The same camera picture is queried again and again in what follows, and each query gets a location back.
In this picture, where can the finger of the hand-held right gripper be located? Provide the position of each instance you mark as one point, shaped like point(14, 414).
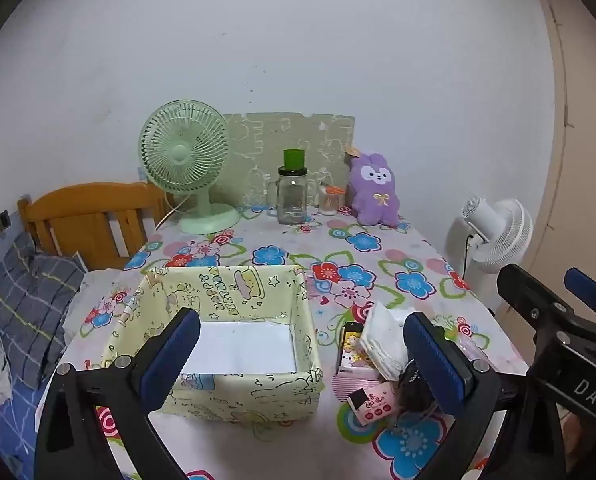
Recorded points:
point(592, 292)
point(532, 295)

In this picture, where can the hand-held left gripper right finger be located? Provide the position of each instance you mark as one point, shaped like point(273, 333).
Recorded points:
point(437, 365)

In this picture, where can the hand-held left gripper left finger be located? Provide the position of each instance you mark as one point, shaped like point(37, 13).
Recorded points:
point(170, 360)

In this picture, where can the dark grey cloth bundle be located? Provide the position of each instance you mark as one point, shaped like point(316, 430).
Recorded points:
point(415, 385)

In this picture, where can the green orange tissue pack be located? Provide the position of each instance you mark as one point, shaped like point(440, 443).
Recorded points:
point(385, 340)

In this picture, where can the pink wet wipes pack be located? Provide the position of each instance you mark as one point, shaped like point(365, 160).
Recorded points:
point(372, 402)

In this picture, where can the cartoon printed tissue pack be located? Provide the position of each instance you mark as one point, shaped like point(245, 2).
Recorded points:
point(353, 355)

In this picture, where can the yellow printed fabric storage box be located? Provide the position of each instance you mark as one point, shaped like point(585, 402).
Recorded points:
point(258, 400)

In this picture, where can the white standing fan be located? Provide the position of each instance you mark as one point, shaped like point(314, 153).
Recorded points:
point(502, 232)

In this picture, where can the white quilt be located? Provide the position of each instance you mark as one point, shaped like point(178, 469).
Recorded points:
point(100, 285)

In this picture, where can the beige door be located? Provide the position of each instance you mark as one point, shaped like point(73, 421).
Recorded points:
point(587, 160)

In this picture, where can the grey plaid pillow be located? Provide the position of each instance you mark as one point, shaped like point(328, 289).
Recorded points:
point(33, 300)

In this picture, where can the wooden bed headboard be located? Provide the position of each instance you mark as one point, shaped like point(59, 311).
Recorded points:
point(93, 210)

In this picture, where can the blue bedsheet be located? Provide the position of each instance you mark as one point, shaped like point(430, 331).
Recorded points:
point(13, 440)

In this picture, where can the purple plush bunny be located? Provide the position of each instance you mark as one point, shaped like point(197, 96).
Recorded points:
point(375, 190)

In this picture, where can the small clear jar orange lid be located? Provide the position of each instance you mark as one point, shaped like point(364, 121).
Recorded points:
point(330, 202)

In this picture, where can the glass jar mug green lid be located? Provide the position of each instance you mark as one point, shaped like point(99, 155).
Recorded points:
point(292, 195)

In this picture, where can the green desk fan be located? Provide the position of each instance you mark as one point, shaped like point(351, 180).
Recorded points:
point(183, 152)

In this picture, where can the green printed board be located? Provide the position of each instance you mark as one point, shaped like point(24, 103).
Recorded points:
point(288, 130)

